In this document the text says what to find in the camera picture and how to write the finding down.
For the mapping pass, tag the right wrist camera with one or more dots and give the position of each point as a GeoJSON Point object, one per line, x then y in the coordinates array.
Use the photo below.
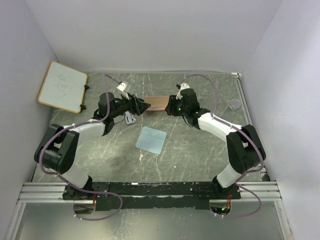
{"type": "Point", "coordinates": [181, 87]}

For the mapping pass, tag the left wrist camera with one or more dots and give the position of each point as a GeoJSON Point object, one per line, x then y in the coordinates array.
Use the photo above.
{"type": "Point", "coordinates": [124, 87]}

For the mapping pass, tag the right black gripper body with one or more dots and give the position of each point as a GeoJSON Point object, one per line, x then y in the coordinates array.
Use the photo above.
{"type": "Point", "coordinates": [181, 110]}

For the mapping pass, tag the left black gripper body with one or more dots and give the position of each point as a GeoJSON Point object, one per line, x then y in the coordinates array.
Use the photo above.
{"type": "Point", "coordinates": [126, 105]}

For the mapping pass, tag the light blue cleaning cloth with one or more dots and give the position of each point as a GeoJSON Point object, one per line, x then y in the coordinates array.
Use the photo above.
{"type": "Point", "coordinates": [151, 140]}

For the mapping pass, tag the aluminium rail frame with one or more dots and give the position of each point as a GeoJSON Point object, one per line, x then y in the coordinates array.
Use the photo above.
{"type": "Point", "coordinates": [106, 201]}

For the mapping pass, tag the pink glasses case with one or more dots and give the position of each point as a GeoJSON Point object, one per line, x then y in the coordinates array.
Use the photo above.
{"type": "Point", "coordinates": [157, 103]}

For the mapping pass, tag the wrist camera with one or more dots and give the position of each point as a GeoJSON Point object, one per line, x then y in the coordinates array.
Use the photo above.
{"type": "Point", "coordinates": [124, 87]}
{"type": "Point", "coordinates": [181, 87]}

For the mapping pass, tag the clear plastic cup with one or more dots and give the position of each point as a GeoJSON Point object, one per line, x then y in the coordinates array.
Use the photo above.
{"type": "Point", "coordinates": [235, 104]}

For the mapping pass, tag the small whiteboard orange frame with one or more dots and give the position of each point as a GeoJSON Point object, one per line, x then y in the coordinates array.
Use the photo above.
{"type": "Point", "coordinates": [63, 88]}

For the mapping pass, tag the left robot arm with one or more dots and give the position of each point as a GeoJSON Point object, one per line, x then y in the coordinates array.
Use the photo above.
{"type": "Point", "coordinates": [57, 149]}

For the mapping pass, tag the white sunglasses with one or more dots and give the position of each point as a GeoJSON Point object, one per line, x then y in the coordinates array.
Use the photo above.
{"type": "Point", "coordinates": [129, 118]}

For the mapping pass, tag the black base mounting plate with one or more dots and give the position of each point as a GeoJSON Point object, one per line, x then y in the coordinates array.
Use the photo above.
{"type": "Point", "coordinates": [149, 195]}

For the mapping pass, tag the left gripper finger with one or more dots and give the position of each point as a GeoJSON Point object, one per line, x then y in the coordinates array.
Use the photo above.
{"type": "Point", "coordinates": [140, 103]}
{"type": "Point", "coordinates": [140, 110]}

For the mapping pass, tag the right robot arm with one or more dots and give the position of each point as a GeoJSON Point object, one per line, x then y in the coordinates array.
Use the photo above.
{"type": "Point", "coordinates": [245, 151]}

